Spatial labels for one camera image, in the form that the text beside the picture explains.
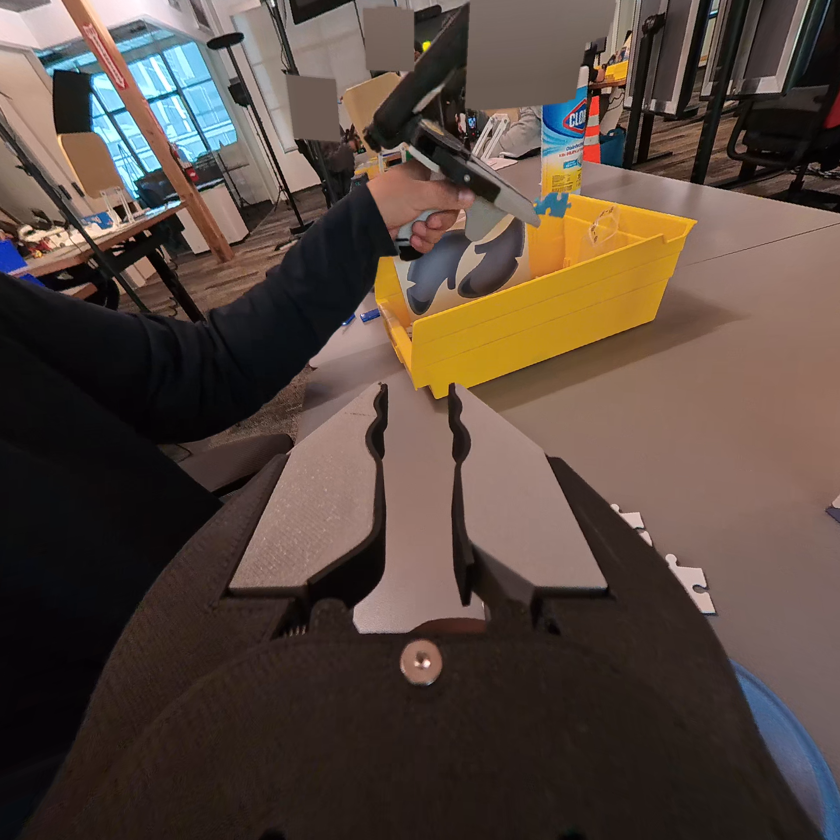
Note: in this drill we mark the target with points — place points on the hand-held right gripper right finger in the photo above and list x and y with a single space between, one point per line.
522 518

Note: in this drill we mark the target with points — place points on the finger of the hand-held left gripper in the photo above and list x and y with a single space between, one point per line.
505 207

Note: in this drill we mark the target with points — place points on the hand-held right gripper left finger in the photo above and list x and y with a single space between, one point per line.
321 512

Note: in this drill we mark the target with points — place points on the blue puzzle piece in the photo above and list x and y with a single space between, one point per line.
554 205

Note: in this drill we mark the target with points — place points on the yellow plastic bin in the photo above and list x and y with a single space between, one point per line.
617 71
538 328

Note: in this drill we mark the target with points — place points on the person's left forearm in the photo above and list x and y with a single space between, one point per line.
295 282

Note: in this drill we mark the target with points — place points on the person's left hand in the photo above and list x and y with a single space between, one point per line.
407 197

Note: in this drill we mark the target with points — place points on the printed sheet with blue shapes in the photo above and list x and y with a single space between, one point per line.
485 262

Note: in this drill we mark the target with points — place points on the tan padded panel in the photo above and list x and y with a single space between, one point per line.
367 98
88 164

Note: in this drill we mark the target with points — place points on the white folding stand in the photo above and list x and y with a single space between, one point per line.
492 131

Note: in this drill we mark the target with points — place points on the disinfecting wipes canister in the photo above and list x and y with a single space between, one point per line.
564 157

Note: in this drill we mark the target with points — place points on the clear plastic bag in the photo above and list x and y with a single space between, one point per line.
604 226

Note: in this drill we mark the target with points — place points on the blue waste bin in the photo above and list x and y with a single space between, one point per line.
613 148

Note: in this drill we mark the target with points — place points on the black light stand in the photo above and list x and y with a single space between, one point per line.
225 40

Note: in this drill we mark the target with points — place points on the grey partition panel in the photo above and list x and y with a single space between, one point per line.
663 46
754 39

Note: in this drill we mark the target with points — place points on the white cabinet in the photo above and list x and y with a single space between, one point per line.
226 213

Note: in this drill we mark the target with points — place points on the person's dark-clothed torso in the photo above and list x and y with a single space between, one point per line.
65 525

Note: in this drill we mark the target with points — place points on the black office chair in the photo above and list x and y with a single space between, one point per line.
787 131

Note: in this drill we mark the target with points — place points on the blue plastic bowl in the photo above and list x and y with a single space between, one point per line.
764 695

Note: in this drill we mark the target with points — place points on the black square panel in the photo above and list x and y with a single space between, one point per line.
72 102

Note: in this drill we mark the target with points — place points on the wooden desk with black legs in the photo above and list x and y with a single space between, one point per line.
79 248

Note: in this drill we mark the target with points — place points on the blue storage bin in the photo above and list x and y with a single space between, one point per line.
10 256

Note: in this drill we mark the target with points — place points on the wooden post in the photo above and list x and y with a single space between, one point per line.
145 124

